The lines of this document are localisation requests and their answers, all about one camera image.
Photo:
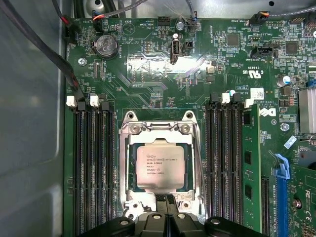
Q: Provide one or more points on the silver CPU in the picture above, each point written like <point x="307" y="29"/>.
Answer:
<point x="160" y="165"/>

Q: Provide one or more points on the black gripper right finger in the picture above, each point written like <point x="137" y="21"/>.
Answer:
<point x="182" y="224"/>

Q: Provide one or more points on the CPU socket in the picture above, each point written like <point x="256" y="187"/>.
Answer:
<point x="184" y="120"/>

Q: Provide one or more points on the green RAM stick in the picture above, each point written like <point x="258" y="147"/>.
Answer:
<point x="251" y="160"/>

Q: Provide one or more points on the black RAM slot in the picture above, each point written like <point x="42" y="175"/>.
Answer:
<point x="108" y="172"/>
<point x="211" y="160"/>
<point x="79" y="172"/>
<point x="98" y="172"/>
<point x="223" y="160"/>
<point x="235" y="160"/>
<point x="88" y="172"/>

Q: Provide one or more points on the silver blue capacitor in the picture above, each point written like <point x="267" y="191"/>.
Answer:
<point x="284" y="81"/>

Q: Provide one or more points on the blue expansion slot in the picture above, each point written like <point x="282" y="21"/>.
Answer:
<point x="282" y="197"/>

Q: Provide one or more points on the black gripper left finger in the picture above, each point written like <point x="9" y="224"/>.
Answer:
<point x="153" y="224"/>

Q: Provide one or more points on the green motherboard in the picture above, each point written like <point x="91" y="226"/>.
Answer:
<point x="148" y="81"/>

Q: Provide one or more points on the black internal USB port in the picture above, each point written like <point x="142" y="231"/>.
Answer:
<point x="175" y="51"/>

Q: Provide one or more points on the silver chipset heat sink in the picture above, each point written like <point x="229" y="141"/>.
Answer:
<point x="307" y="111"/>

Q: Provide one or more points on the round coin battery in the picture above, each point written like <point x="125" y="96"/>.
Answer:
<point x="106" y="47"/>

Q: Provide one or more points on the silver motherboard screw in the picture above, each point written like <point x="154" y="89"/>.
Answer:
<point x="82" y="61"/>
<point x="179" y="25"/>

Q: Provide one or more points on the black expansion slot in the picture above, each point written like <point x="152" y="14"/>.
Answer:
<point x="265" y="205"/>

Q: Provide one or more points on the metal socket cover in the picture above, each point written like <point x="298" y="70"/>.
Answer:
<point x="142" y="137"/>

